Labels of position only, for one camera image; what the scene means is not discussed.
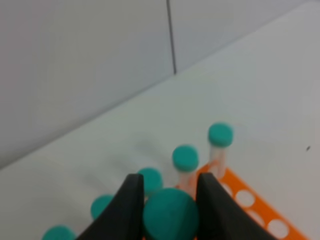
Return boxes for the teal capped test tube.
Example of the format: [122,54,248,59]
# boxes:
[142,188,199,240]

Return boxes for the orange test tube rack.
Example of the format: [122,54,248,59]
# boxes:
[174,162,311,240]

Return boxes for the row tube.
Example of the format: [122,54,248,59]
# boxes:
[172,144,199,198]
[137,167,163,198]
[41,225,77,240]
[207,122,234,179]
[90,194,114,220]

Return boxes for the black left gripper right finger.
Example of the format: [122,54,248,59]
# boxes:
[196,173,275,240]

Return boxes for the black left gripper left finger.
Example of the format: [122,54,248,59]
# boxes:
[77,173,145,240]

